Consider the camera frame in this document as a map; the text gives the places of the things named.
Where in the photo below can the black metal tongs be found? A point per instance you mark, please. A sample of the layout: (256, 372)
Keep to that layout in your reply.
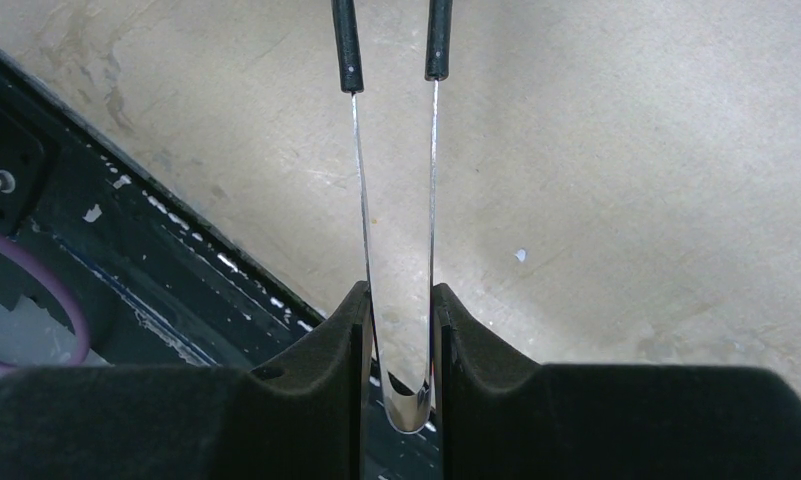
(394, 96)

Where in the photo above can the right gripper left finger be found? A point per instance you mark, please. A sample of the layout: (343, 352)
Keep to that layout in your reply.
(299, 415)

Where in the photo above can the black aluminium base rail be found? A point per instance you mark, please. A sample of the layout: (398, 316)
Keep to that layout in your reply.
(139, 279)

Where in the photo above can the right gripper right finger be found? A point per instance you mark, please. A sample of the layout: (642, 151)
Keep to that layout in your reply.
(504, 416)

